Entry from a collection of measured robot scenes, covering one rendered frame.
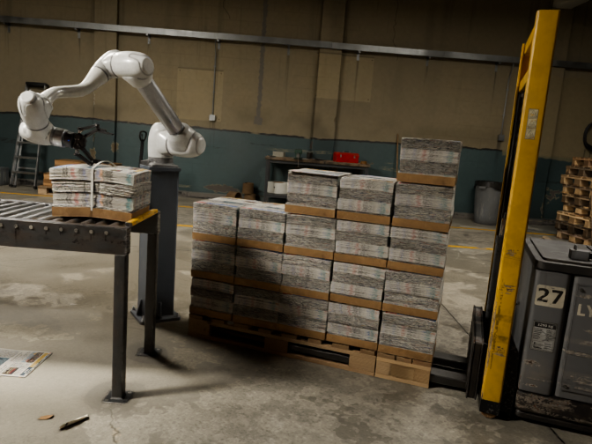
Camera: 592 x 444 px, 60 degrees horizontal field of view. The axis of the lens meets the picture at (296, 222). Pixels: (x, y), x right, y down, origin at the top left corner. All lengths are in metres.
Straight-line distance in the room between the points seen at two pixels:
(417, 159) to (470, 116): 7.43
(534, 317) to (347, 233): 0.98
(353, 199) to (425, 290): 0.59
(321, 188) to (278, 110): 6.85
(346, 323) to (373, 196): 0.71
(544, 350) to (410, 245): 0.78
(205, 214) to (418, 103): 7.21
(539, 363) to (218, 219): 1.81
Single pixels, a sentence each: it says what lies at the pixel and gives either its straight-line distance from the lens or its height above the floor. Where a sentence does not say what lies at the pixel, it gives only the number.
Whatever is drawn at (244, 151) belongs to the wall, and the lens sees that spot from 9.57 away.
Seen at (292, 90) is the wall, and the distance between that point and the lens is 9.57.
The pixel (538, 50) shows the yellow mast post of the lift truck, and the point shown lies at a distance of 2.49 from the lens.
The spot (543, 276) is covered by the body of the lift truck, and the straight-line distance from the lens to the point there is 2.56.
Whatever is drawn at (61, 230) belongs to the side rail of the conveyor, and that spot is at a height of 0.77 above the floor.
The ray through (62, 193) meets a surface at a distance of 2.56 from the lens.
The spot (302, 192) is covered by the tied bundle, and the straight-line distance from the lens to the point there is 2.79.
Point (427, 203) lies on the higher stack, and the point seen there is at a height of 0.97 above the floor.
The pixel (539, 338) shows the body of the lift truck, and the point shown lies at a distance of 2.64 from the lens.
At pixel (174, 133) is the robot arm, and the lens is 3.13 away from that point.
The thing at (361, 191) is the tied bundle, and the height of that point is 0.99.
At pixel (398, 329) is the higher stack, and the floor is 0.29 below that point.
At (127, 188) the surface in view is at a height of 0.96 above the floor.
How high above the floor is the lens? 1.24
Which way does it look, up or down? 9 degrees down
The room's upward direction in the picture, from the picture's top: 4 degrees clockwise
